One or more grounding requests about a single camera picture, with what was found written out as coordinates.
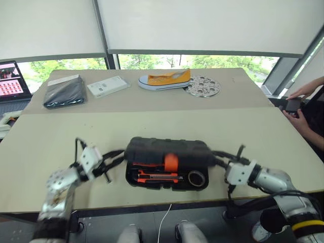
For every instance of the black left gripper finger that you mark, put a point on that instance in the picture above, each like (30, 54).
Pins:
(114, 153)
(115, 162)

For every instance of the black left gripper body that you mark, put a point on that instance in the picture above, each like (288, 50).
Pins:
(102, 167)

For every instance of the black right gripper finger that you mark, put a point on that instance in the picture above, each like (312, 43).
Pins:
(222, 164)
(225, 155)

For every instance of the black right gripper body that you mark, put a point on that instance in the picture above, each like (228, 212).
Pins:
(238, 160)

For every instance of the black tape roll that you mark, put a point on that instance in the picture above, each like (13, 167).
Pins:
(196, 179)

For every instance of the orange voltage tester pen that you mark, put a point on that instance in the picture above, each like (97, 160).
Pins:
(146, 163)

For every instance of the orange black utility knife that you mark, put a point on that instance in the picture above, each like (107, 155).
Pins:
(157, 176)

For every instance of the black tool case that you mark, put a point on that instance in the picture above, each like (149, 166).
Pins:
(167, 149)

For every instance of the black smartphone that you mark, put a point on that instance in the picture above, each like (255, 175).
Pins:
(293, 105)

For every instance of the person's left forearm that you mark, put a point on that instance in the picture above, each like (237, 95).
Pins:
(314, 139)

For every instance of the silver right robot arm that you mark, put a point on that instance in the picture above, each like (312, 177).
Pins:
(278, 182)

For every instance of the person's right forearm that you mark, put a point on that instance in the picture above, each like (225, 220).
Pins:
(315, 84)

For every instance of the person's left hand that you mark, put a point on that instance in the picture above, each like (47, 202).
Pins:
(297, 121)

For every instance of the person's right hand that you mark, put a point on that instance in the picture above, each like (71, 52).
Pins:
(300, 94)

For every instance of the flat white packaged box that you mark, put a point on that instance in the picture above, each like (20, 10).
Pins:
(108, 86)

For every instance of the perforated round metal disc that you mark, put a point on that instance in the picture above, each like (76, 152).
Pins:
(205, 87)

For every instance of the grey rounded shape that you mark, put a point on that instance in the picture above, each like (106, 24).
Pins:
(129, 234)
(189, 233)

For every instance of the dark folded cloth package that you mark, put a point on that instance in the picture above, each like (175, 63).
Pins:
(65, 92)

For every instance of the yellow canvas shoe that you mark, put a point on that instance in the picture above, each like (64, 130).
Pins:
(164, 80)

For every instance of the white orange handheld device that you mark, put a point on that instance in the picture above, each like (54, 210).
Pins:
(10, 120)

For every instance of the grey window pillar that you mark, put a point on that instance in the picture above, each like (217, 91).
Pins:
(106, 38)

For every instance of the open laptop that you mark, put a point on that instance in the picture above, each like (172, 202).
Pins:
(12, 83)

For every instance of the wide white roller blind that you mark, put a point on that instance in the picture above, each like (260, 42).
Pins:
(202, 25)

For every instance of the narrow white roller blind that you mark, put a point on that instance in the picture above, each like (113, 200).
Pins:
(50, 25)

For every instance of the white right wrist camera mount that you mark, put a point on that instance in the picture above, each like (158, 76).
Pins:
(240, 173)

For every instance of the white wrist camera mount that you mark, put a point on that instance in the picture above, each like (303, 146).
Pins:
(240, 173)
(89, 162)

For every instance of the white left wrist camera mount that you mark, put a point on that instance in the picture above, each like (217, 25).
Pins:
(89, 162)

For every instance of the grey slanted window frame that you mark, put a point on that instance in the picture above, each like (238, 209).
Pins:
(281, 76)

